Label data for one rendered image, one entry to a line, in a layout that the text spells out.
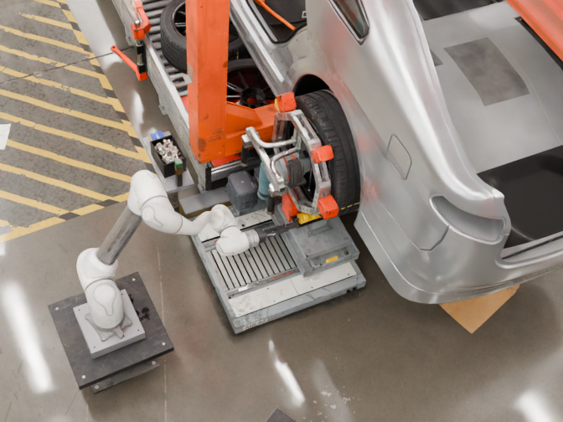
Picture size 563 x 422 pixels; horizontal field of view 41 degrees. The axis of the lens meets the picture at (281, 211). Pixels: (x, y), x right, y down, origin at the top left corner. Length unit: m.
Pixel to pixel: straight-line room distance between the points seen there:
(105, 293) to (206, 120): 1.06
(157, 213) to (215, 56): 0.88
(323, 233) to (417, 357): 0.88
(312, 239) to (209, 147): 0.81
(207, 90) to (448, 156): 1.42
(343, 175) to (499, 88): 1.11
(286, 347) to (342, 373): 0.34
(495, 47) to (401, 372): 1.91
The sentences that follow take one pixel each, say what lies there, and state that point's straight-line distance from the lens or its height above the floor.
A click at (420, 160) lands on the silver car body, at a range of 3.07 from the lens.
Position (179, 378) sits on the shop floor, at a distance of 4.19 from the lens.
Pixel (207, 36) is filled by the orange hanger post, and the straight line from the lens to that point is 3.66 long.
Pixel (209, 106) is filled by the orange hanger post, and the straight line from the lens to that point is 3.99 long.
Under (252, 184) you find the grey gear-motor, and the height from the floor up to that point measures 0.40.
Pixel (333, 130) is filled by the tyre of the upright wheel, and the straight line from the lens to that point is 3.67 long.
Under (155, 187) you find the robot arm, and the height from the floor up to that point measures 1.12.
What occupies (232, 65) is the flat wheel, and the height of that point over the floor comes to 0.50.
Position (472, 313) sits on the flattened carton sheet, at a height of 0.01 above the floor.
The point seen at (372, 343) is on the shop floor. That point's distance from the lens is 4.37.
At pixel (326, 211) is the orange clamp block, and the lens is 3.70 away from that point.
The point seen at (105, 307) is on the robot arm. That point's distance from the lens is 3.73.
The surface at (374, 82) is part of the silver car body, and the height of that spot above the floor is 1.62.
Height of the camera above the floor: 3.83
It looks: 53 degrees down
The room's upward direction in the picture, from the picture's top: 8 degrees clockwise
